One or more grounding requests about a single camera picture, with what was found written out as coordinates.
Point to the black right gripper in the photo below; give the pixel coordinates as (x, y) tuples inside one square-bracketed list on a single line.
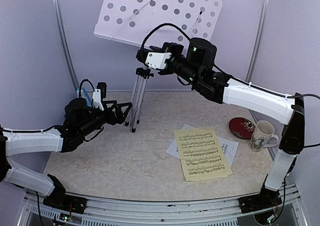
[(165, 47)]

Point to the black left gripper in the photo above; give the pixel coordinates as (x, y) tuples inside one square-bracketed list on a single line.
[(119, 118)]

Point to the white perforated music stand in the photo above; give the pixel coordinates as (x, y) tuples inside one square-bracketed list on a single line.
[(130, 21)]

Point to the yellow sheet music page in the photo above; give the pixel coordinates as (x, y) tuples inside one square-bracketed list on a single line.
[(201, 154)]

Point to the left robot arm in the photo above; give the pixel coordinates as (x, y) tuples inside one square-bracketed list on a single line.
[(80, 121)]

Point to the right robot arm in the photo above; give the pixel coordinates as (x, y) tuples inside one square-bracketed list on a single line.
[(197, 69)]

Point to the blue and white box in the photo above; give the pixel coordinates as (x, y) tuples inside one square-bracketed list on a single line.
[(84, 94)]

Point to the red floral saucer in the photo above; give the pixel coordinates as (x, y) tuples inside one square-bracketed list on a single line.
[(241, 128)]

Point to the white patterned mug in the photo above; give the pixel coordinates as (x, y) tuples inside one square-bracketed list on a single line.
[(263, 136)]

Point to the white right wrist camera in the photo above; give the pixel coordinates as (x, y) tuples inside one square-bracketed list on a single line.
[(156, 60)]

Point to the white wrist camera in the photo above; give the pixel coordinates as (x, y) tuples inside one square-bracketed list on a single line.
[(99, 93), (156, 60)]

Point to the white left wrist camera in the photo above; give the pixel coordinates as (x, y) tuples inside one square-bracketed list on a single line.
[(99, 93)]

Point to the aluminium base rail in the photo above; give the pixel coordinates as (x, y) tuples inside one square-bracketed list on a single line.
[(107, 211)]

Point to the right aluminium frame post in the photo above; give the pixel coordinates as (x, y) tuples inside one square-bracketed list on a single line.
[(258, 39)]

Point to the aluminium frame post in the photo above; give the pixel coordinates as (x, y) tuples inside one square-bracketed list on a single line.
[(258, 39), (64, 43)]

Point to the left aluminium frame post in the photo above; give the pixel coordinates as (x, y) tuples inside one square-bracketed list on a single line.
[(64, 43)]

